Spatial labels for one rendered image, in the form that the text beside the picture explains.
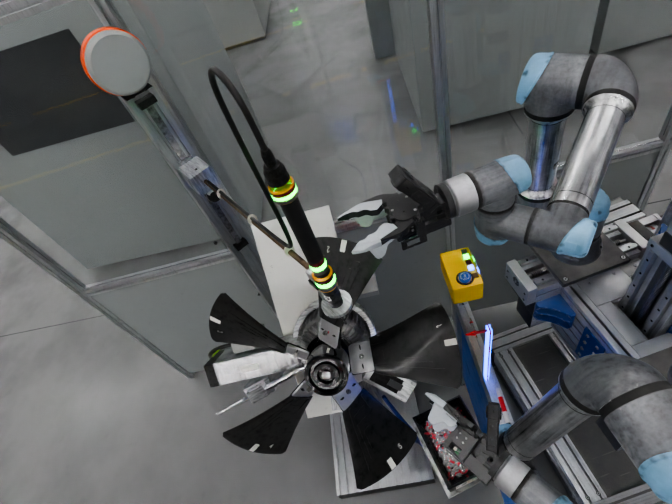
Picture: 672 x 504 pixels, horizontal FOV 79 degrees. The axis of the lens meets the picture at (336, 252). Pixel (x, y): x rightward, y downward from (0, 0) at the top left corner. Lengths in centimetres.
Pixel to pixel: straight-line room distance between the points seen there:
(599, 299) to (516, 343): 77
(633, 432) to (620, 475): 132
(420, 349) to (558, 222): 49
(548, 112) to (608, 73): 14
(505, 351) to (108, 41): 197
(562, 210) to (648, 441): 40
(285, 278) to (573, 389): 85
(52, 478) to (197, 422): 93
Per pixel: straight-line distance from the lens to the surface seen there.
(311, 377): 113
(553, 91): 110
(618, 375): 82
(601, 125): 101
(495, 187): 80
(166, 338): 248
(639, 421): 80
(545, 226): 86
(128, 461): 292
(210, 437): 266
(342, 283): 107
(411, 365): 112
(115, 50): 124
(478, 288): 139
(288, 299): 135
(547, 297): 157
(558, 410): 94
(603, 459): 213
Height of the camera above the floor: 221
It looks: 48 degrees down
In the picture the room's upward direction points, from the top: 22 degrees counter-clockwise
